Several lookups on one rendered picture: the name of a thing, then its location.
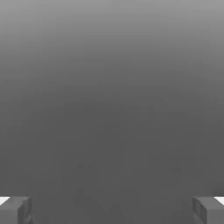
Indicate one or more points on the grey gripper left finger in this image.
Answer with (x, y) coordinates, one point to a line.
(14, 210)

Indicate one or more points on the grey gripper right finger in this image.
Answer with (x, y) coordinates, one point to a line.
(210, 210)

